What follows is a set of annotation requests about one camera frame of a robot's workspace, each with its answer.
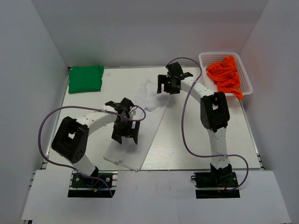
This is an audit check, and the white t shirt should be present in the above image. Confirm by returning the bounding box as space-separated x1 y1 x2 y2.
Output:
103 77 171 171

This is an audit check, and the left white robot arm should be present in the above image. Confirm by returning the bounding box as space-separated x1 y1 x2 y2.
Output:
51 98 140 177

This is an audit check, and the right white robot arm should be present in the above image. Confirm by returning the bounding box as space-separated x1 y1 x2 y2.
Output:
157 72 232 173

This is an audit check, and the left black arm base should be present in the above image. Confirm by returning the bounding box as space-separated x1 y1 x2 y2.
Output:
68 171 118 198

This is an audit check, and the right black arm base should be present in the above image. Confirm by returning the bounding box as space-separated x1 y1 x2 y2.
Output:
190 172 240 199

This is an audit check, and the white plastic basket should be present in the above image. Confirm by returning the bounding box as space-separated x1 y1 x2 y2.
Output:
199 52 253 100

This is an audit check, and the crumpled orange t shirt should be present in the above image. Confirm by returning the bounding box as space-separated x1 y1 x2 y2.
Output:
206 56 243 100

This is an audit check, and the folded green t shirt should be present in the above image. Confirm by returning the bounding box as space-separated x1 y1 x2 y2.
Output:
68 65 104 94

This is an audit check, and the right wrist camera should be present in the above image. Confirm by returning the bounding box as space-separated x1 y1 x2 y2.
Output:
166 62 183 77

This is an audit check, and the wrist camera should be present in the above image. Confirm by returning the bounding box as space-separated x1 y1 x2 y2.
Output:
120 98 134 113
166 62 183 77

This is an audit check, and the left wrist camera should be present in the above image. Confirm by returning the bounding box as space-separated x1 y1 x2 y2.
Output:
120 98 134 113

